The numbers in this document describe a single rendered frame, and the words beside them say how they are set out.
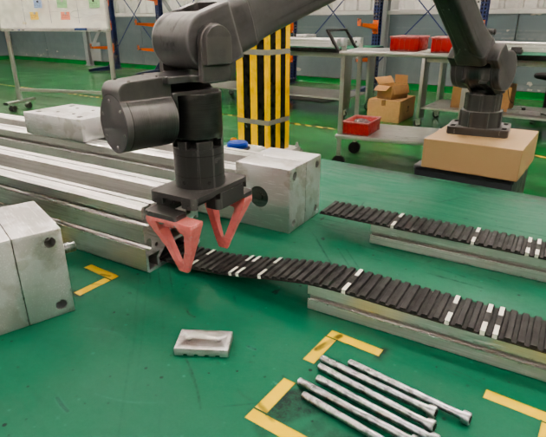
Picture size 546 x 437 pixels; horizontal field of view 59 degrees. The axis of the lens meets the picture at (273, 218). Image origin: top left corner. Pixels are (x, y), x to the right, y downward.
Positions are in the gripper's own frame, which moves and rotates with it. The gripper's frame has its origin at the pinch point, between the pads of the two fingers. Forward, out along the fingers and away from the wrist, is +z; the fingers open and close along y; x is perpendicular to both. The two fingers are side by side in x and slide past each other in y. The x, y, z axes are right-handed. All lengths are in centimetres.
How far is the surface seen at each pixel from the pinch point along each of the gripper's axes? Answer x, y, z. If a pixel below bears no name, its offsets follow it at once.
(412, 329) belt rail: 26.4, 2.1, 0.6
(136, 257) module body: -6.3, 5.3, -0.1
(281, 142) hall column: -166, -310, 69
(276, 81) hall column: -166, -303, 18
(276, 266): 10.2, 0.0, -0.8
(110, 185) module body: -17.8, -1.9, -5.3
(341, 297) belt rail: 19.1, 2.2, -0.7
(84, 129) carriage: -36.7, -13.8, -9.0
